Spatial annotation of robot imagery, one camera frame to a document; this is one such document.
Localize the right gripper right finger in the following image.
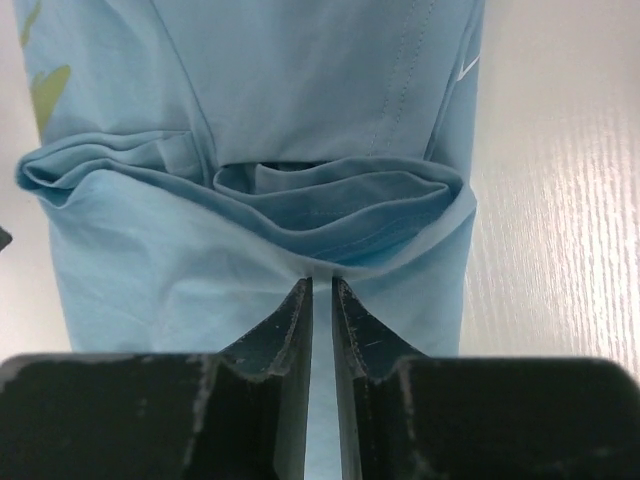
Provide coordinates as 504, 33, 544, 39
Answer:
332, 278, 639, 479

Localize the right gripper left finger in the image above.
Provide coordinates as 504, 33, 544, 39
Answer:
1, 279, 313, 479

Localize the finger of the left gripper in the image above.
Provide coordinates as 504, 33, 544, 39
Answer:
0, 227, 12, 251

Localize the light blue t shirt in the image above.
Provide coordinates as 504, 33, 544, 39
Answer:
14, 0, 485, 479

